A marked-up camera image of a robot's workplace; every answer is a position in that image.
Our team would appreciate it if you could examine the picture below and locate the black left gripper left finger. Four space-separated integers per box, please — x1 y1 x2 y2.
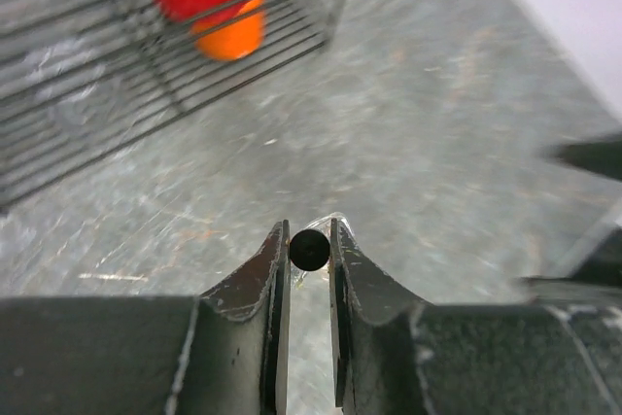
1 221 290 414

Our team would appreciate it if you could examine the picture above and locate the black nail polish cap brush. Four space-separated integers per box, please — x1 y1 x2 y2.
289 228 330 272

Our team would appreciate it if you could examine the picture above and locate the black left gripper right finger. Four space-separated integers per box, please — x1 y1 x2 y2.
329 219 621 414

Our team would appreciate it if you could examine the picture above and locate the black wire rack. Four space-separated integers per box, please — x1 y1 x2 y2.
1 0 345 210

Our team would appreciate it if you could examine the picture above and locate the orange cup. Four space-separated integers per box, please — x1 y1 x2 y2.
190 0 265 61

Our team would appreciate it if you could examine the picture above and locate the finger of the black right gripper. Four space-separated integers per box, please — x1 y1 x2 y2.
519 202 621 303
542 132 621 180

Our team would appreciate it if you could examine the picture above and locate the glitter nail polish bottle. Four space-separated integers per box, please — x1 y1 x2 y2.
290 212 354 290

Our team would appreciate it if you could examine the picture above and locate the clear glass cup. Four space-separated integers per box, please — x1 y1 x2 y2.
23 38 123 136

